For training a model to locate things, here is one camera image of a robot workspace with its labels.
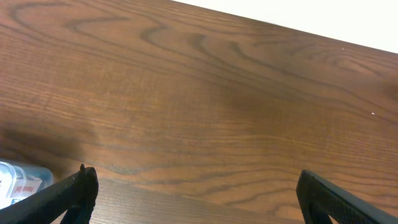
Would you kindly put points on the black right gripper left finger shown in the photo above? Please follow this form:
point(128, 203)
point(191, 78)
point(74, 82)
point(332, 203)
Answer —
point(73, 197)

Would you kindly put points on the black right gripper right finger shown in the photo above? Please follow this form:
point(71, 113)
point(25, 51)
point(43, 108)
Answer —
point(322, 202)

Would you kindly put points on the clear plastic container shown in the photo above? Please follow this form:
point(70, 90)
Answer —
point(13, 173)

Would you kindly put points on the white medicine box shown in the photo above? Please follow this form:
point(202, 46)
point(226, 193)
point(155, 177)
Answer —
point(22, 191)

